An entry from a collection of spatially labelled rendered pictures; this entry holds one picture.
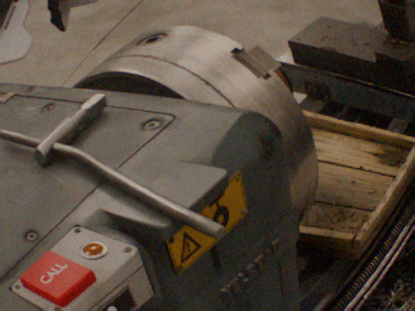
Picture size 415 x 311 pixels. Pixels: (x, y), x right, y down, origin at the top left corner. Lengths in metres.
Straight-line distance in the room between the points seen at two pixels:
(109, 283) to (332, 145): 0.90
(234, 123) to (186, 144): 0.05
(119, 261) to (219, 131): 0.20
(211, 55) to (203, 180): 0.32
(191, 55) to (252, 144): 0.23
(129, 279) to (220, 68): 0.42
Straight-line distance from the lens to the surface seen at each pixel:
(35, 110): 1.11
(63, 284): 0.78
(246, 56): 1.22
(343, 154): 1.63
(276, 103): 1.19
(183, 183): 0.90
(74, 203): 0.91
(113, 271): 0.81
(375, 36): 1.86
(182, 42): 1.21
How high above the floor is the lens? 1.71
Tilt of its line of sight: 29 degrees down
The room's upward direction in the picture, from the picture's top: 12 degrees counter-clockwise
